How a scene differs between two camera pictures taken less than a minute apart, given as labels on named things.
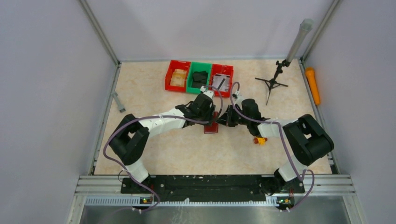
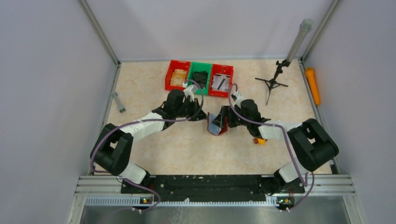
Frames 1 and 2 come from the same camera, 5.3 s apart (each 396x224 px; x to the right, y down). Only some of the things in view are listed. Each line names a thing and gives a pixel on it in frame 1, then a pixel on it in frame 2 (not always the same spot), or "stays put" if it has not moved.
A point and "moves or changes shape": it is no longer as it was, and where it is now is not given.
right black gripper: [226, 118] stays put
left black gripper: [210, 110] -> [194, 104]
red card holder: [213, 128] moves or changes shape
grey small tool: [121, 109] stays put
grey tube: [305, 25] stays put
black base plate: [212, 189] stays put
